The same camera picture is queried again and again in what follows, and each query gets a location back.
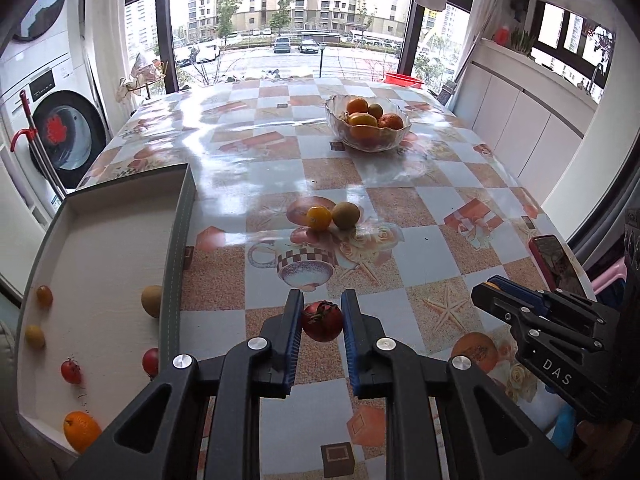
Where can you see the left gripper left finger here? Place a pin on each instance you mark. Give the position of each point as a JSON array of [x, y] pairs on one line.
[[263, 367]]

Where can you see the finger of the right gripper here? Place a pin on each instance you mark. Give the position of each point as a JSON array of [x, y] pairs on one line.
[[505, 304], [515, 287]]

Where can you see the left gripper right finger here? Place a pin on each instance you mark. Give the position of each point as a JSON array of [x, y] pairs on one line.
[[380, 367]]

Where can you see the small red cherry tomato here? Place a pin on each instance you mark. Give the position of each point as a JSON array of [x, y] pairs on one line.
[[322, 321]]

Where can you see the brownish round fruit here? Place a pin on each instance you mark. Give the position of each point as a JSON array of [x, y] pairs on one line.
[[151, 300]]

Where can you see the yellow green round fruit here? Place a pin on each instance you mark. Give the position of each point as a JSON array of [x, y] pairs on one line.
[[345, 215]]

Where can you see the large orange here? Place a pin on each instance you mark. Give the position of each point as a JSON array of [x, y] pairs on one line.
[[80, 430]]

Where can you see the blue gloved right hand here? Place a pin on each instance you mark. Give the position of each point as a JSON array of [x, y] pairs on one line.
[[562, 433]]

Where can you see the red case smartphone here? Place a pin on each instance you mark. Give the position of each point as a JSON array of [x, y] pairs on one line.
[[555, 266]]

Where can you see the red tomato in tray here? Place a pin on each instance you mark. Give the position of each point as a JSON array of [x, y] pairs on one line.
[[150, 362]]

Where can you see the small orange fruit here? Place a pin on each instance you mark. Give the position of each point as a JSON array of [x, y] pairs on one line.
[[318, 218]]

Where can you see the white low cabinet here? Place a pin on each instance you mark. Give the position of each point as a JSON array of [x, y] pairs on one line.
[[532, 119]]

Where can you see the grey shallow tray box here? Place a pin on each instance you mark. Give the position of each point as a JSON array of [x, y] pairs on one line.
[[104, 246]]

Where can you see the glass fruit bowl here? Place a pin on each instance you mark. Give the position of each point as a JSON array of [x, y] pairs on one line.
[[383, 128]]

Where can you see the red plastic basin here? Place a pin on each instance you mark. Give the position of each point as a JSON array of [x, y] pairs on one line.
[[402, 80]]

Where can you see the orange tangerine in tray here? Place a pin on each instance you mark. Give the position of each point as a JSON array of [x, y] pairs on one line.
[[44, 296]]

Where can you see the tan round fruit in tray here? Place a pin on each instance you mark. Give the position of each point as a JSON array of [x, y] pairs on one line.
[[34, 337]]

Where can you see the orange in bowl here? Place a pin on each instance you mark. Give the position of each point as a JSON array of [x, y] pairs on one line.
[[357, 105]]

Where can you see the lower white washing machine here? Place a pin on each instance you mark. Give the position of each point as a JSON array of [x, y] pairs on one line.
[[67, 121]]

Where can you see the upper white dryer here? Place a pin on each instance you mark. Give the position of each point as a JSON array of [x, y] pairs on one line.
[[49, 31]]

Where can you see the red handled broom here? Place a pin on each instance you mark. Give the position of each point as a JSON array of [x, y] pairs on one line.
[[40, 153]]

